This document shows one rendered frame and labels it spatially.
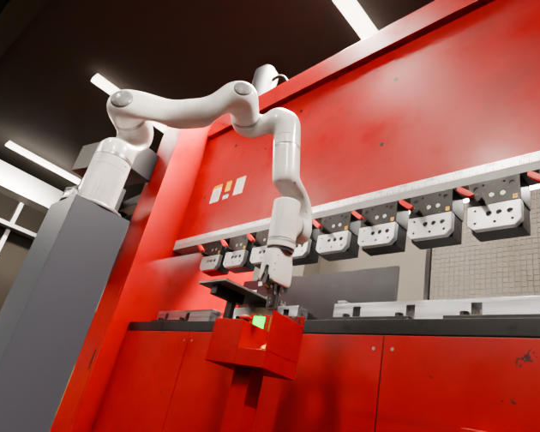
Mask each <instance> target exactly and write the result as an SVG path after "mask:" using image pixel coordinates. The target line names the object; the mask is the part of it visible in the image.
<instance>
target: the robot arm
mask: <svg viewBox="0 0 540 432"><path fill-rule="evenodd" d="M106 107H107V112H108V115H109V117H110V119H111V121H112V123H113V124H114V126H115V128H116V130H117V136H116V138H114V137H110V138H106V139H104V140H102V142H100V144H99V145H98V147H97V149H96V151H95V153H94V156H93V158H92V160H91V162H90V164H89V166H88V168H87V171H86V173H85V176H84V178H83V179H82V181H81V185H80V187H79V188H78V190H75V188H72V190H71V191H70V192H69V195H62V196H61V198H60V201H61V200H63V199H66V198H68V197H70V196H72V195H76V194H78V195H80V196H82V197H84V198H86V199H88V200H90V201H91V202H93V203H95V204H97V205H99V206H101V207H103V208H105V209H107V210H109V211H111V212H112V213H114V214H116V215H118V216H120V217H122V216H121V214H120V213H118V212H117V211H116V210H114V208H115V206H116V204H117V201H118V198H119V196H120V194H121V192H122V189H123V186H124V184H125V181H126V179H127V177H128V174H129V171H130V169H131V166H132V164H133V162H134V160H135V157H136V156H137V155H138V154H140V153H142V152H143V151H145V150H146V149H148V148H149V146H150V145H151V143H152V140H153V126H152V123H151V122H156V123H161V124H163V125H165V126H167V127H170V128H174V129H199V128H205V127H207V126H209V125H211V124H212V123H214V122H215V121H216V120H217V119H218V118H219V117H222V116H223V115H225V114H231V123H232V126H233V128H234V130H236V132H237V133H238V134H240V135H241V136H244V137H247V138H256V137H259V136H263V135H273V174H272V176H273V184H274V186H275V188H276V189H277V190H278V192H280V194H281V195H282V197H279V198H277V199H275V200H274V202H273V211H272V218H271V223H270V228H269V233H268V240H267V249H266V251H265V254H264V256H263V259H262V263H261V270H260V274H259V280H260V281H261V282H262V284H263V285H264V286H266V288H267V303H266V309H268V310H278V306H279V297H281V294H282V293H286V292H287V288H288V287H290V284H291V274H292V253H293V252H294V251H295V247H296V244H304V243H306V242H308V240H309V238H310V236H311V232H312V210H311V205H310V201H309V197H308V194H307V192H306V190H305V188H304V186H303V184H302V182H301V179H300V141H301V127H300V122H299V119H298V117H297V116H296V115H295V114H294V113H292V112H291V111H288V110H286V109H284V108H273V109H272V110H270V111H269V112H267V113H266V114H263V115H262V114H259V101H258V95H257V92H256V90H255V88H254V87H253V86H252V85H251V84H249V83H248V82H246V81H233V82H230V83H228V84H226V85H224V86H222V88H220V89H219V90H218V91H216V92H215V93H213V94H211V95H209V96H206V97H204V98H199V99H180V100H175V99H165V98H161V97H159V96H156V95H152V94H150V93H144V92H141V91H136V90H130V89H124V90H119V91H116V92H114V93H113V94H112V95H111V96H110V97H109V98H108V100H107V104H106Z"/></svg>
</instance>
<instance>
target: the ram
mask: <svg viewBox="0 0 540 432"><path fill-rule="evenodd" d="M278 108H284V109H286V110H288V111H291V112H292V113H294V114H295V115H296V116H297V117H298V119H299V122H300V127H301V141H300V179H301V182H302V184H303V186H304V188H305V190H306V192H307V194H308V197H309V201H310V205H311V207H316V206H320V205H323V204H327V203H330V202H334V201H340V200H344V199H347V198H351V197H354V196H358V195H365V194H368V193H372V192H376V191H379V190H383V189H389V188H392V187H396V186H400V185H403V184H407V183H413V182H416V181H420V180H424V179H427V178H431V177H437V176H440V175H445V174H448V173H452V172H456V171H462V170H465V169H469V168H472V167H476V166H480V165H486V164H489V163H493V162H496V161H500V160H504V159H510V158H513V157H517V156H520V155H525V154H528V153H534V152H538V151H540V0H494V1H493V2H491V3H488V4H486V5H484V6H482V7H481V8H479V9H476V10H474V11H472V12H470V13H469V14H467V15H464V16H462V17H460V18H458V19H457V20H455V21H452V22H450V23H448V24H446V25H444V26H442V27H439V28H437V29H436V30H434V31H432V32H430V33H427V34H425V35H424V36H422V37H420V38H418V39H415V40H413V41H412V42H410V43H408V44H406V45H403V46H401V47H400V48H398V49H396V50H394V51H391V52H388V53H387V54H385V55H383V56H381V57H378V58H376V59H375V60H373V61H371V62H369V63H366V64H364V65H363V66H361V67H359V68H357V69H354V70H352V71H351V72H349V73H347V74H345V75H342V76H340V77H339V78H337V79H335V80H333V81H330V82H328V83H326V84H324V85H322V86H320V87H318V88H316V89H314V90H312V91H310V92H308V93H306V94H304V95H302V96H300V97H298V98H296V99H294V100H292V101H290V102H288V103H286V104H284V105H282V106H280V107H278ZM528 171H534V172H536V173H539V174H540V160H538V161H534V162H530V163H526V164H522V165H516V166H512V167H508V168H504V169H500V170H497V171H490V172H486V173H483V174H479V175H475V176H471V177H464V178H460V179H457V180H453V181H449V182H445V183H439V184H435V185H431V186H428V187H423V188H420V189H414V190H409V191H406V192H402V193H398V194H394V195H388V196H383V197H380V198H376V199H373V200H368V201H362V202H358V203H354V204H350V205H347V206H343V207H336V208H333V209H328V210H325V211H321V212H318V213H312V219H314V220H316V221H317V222H318V223H319V224H321V219H322V217H326V216H330V215H334V214H338V213H345V212H349V211H352V210H355V211H356V212H358V213H359V214H361V215H362V213H363V208H365V207H372V206H376V205H380V204H384V203H388V202H392V201H400V200H404V201H406V202H408V203H409V204H411V198H412V197H415V196H420V195H426V194H430V193H434V192H438V191H442V190H446V189H454V190H455V191H456V192H457V193H458V194H459V195H460V196H461V197H462V198H463V199H469V198H467V197H465V196H463V195H462V194H460V193H459V192H458V191H457V190H456V189H457V188H458V187H462V188H464V189H467V190H469V185H470V184H474V183H480V182H484V181H488V180H492V179H496V178H500V177H507V176H512V175H516V174H520V175H521V176H522V177H523V178H524V180H526V182H527V183H528V184H529V186H533V185H538V184H540V183H539V182H537V181H534V180H532V179H530V178H529V177H528V176H527V172H528ZM272 174H273V135H263V136H259V137H256V138H247V137H244V136H241V135H240V134H238V133H237V132H236V130H234V129H233V130H231V131H229V132H227V133H225V134H223V135H221V136H219V137H217V138H214V139H212V140H210V141H209V142H208V144H207V149H206V152H205V154H204V158H203V160H202V163H201V168H200V170H199V173H198V176H197V178H196V181H195V186H194V188H193V191H192V194H191V196H190V199H189V204H188V206H187V209H186V212H185V214H184V218H183V222H182V225H181V228H180V231H179V233H178V236H177V240H181V239H184V238H188V237H194V236H198V235H202V234H206V233H209V232H213V231H219V230H223V229H226V228H230V227H233V226H237V225H243V224H247V223H250V222H254V221H257V220H261V219H267V218H271V217H272V211H273V202H274V200H275V199H277V198H279V197H282V195H281V194H280V192H278V190H277V189H276V188H275V186H274V184H273V176H272ZM246 175H247V176H246ZM243 176H246V180H245V184H244V186H243V192H242V193H241V194H238V195H234V196H232V194H233V190H234V188H235V184H236V181H237V178H240V177H243ZM230 181H232V184H231V189H230V190H229V191H226V192H225V187H226V184H227V182H230ZM220 184H223V186H222V190H221V192H220V195H219V200H218V201H216V202H213V203H210V204H209V202H210V200H211V197H212V193H213V189H214V187H216V186H218V185H220ZM227 193H229V195H228V198H225V199H223V195H224V194H227ZM222 199H223V200H222ZM269 228H270V224H266V225H259V226H256V227H252V228H248V229H244V230H240V231H234V232H230V233H226V234H223V235H218V236H215V237H208V238H204V239H201V240H197V241H193V242H189V243H183V244H178V245H175V246H174V249H173V250H174V251H176V252H178V253H179V254H181V255H190V254H194V253H199V252H200V250H199V248H198V244H200V245H202V247H203V248H204V249H206V246H207V243H210V242H213V241H218V240H221V239H225V240H227V241H229V242H230V239H231V237H236V236H241V235H244V234H249V233H250V234H252V235H254V236H255V237H256V233H257V232H258V231H264V230H268V229H269Z"/></svg>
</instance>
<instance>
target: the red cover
mask: <svg viewBox="0 0 540 432"><path fill-rule="evenodd" d="M493 1H494V0H434V2H432V3H429V4H427V5H425V6H424V7H422V8H420V9H418V10H416V11H414V12H413V13H411V14H409V15H407V16H405V17H404V18H402V19H400V20H398V21H396V22H394V23H393V24H391V25H389V26H387V27H384V28H383V29H382V30H380V31H378V32H376V33H373V34H372V35H370V36H368V37H367V38H365V39H363V40H361V41H359V42H357V43H356V44H354V45H352V46H350V47H348V48H346V49H344V50H342V51H341V52H339V53H337V54H335V55H333V56H332V57H330V58H328V59H326V60H324V61H322V62H321V63H318V64H316V65H315V66H313V67H312V68H310V69H307V70H305V71H304V72H302V73H301V74H299V75H296V76H294V77H292V78H291V79H290V80H288V81H285V82H283V83H281V84H280V85H278V86H276V87H274V88H272V89H271V90H269V91H267V92H265V93H263V94H261V95H260V96H258V101H259V114H262V115H263V114H265V113H267V112H269V111H270V110H272V109H273V108H278V107H280V106H282V105H284V104H286V103H288V102H290V101H292V100H294V99H296V98H298V97H300V96H302V95H304V94H306V93H308V92H310V91H312V90H314V89H316V88H318V87H320V86H322V85H324V84H326V83H328V82H330V81H333V80H335V79H337V78H339V77H340V76H342V75H345V74H347V73H349V72H351V71H352V70H354V69H357V68H359V67H361V66H363V65H364V64H366V63H369V62H371V61H373V60H375V59H376V58H378V57H381V56H383V55H385V54H387V53H388V52H391V51H394V50H396V49H398V48H400V47H401V46H403V45H406V44H408V43H410V42H412V41H413V40H415V39H418V38H420V37H422V36H424V35H425V34H427V33H430V32H432V31H434V30H436V29H437V28H439V27H442V26H444V25H446V24H448V23H450V22H452V21H455V20H457V19H458V18H460V17H462V16H464V15H467V14H469V13H470V12H472V11H474V10H476V9H479V8H481V7H482V6H484V5H486V4H488V3H491V2H493ZM233 129H234V128H233V126H232V123H231V114H225V115H223V116H222V117H219V118H218V119H217V120H216V121H215V122H214V123H212V125H211V128H210V130H209V133H208V136H207V137H208V138H209V139H211V140H212V139H214V138H217V137H219V136H221V135H223V134H225V133H227V132H229V131H231V130H233Z"/></svg>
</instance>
